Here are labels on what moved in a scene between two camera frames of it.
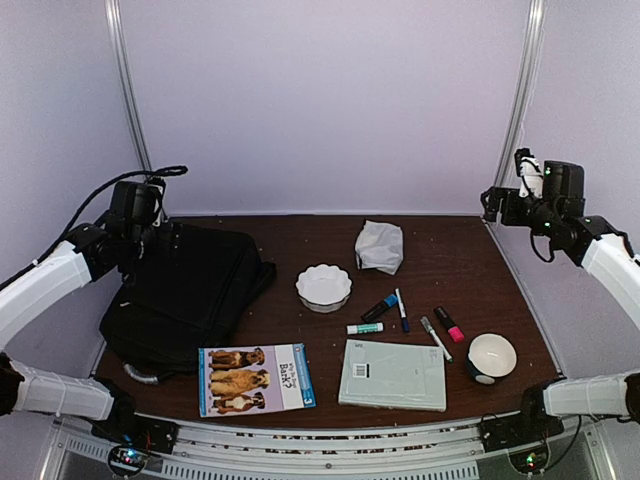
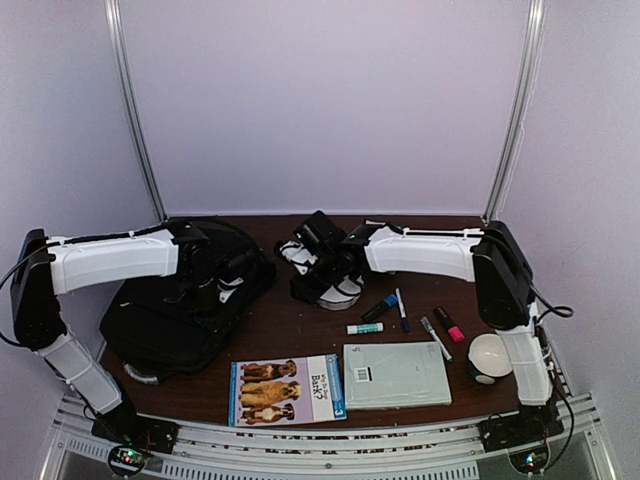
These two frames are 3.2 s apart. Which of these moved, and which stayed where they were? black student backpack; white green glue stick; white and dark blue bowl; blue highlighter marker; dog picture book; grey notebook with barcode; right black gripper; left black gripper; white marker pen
Moved: left black gripper; dog picture book; right black gripper
Stayed: white marker pen; white green glue stick; blue highlighter marker; grey notebook with barcode; black student backpack; white and dark blue bowl
